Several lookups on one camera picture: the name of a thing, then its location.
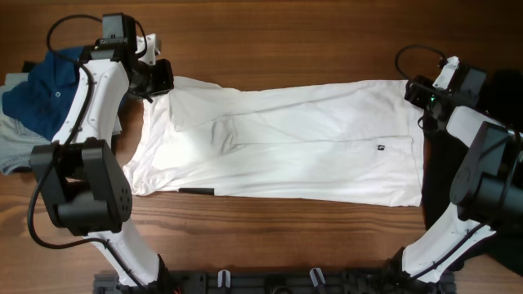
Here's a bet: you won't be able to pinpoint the white t-shirt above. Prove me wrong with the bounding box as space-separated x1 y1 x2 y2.
123 77 424 207

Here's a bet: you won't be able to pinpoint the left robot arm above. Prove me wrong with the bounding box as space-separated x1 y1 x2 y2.
29 13 178 293

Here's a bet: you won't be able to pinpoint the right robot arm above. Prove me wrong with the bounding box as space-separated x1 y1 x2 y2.
398 66 522 284

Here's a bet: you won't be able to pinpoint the black garment right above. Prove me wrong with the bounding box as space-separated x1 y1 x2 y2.
422 69 522 275

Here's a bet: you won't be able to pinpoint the blue polo shirt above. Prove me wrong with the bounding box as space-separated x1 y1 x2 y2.
2 52 79 140

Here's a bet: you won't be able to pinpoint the light blue jeans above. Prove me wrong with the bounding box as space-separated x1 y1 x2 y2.
0 72 123 176

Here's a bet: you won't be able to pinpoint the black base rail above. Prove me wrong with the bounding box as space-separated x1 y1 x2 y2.
93 268 457 294

